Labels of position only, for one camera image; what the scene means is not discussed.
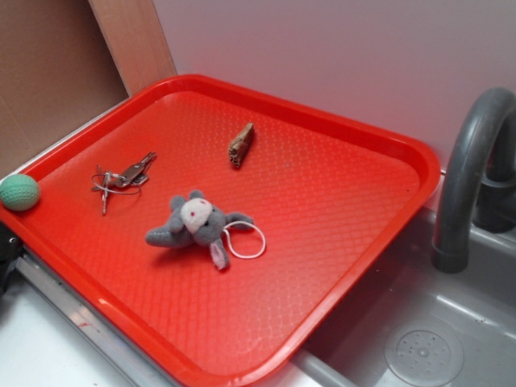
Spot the green rubber ball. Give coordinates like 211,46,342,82
1,174,40,211

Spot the black object at left edge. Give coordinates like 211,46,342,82
0,223,23,296

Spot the wooden board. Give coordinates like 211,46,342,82
89,0,177,96

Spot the silver key bunch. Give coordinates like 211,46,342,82
90,152,157,216

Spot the grey plastic faucet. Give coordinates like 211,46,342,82
432,88,515,273

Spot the grey plush toy animal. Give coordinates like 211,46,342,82
145,190,266,270

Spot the red plastic tray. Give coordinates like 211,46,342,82
1,75,440,386

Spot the brown wood chip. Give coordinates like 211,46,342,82
228,123,255,168

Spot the grey plastic sink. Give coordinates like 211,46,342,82
293,210,515,386

